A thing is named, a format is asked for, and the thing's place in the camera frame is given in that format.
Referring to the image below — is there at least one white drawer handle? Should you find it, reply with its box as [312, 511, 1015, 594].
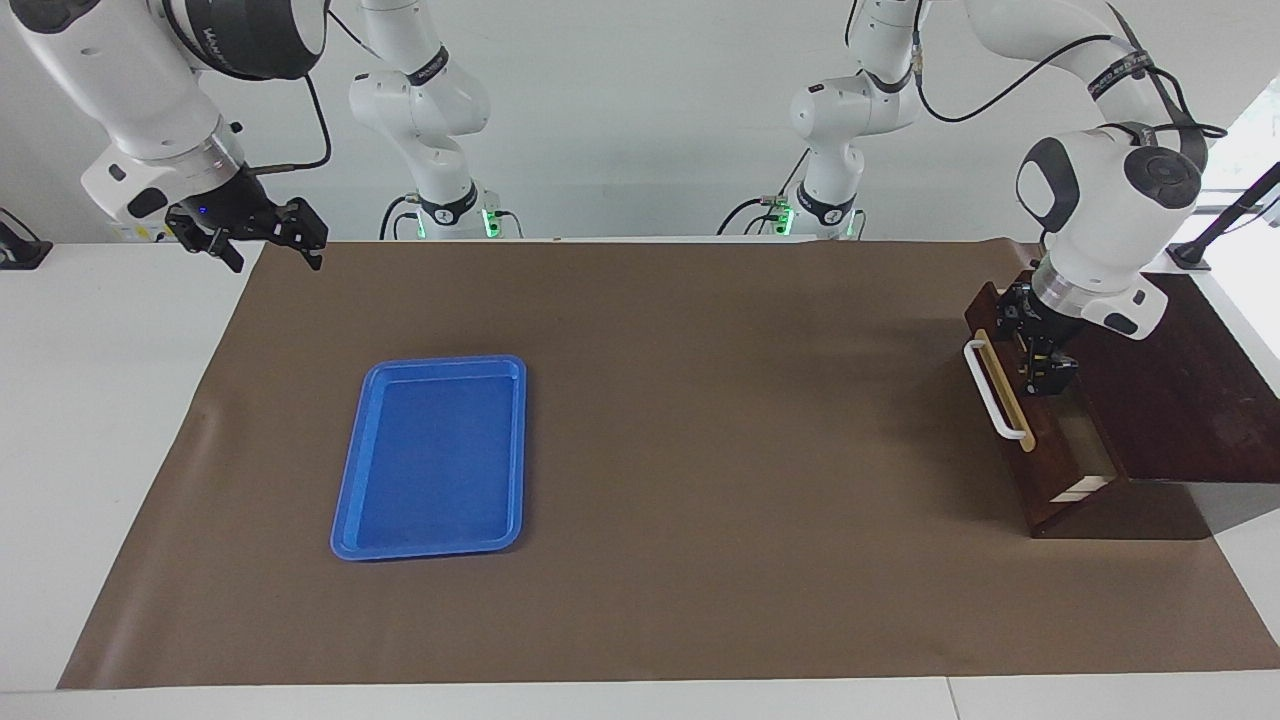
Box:
[963, 338, 1031, 442]

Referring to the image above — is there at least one wooden drawer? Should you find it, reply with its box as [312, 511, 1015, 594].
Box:
[964, 281, 1121, 529]

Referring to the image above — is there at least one dark wooden cabinet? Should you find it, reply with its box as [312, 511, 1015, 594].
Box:
[1030, 268, 1280, 541]

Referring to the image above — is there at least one blue plastic tray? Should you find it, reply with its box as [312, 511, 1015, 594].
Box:
[330, 354, 528, 562]

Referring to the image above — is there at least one brown paper table mat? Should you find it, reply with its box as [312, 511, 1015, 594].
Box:
[57, 238, 1280, 691]

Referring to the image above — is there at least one black base cable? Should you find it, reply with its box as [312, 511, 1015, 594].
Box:
[378, 193, 421, 241]
[715, 195, 791, 238]

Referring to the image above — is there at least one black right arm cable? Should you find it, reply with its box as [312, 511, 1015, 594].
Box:
[245, 72, 334, 174]

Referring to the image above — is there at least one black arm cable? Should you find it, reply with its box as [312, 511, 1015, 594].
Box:
[912, 25, 1229, 176]
[245, 72, 334, 174]

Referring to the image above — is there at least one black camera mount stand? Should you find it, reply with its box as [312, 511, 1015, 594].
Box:
[0, 207, 53, 271]
[1165, 160, 1280, 272]

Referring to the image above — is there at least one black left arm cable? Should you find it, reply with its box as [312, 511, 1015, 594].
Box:
[912, 25, 1229, 176]

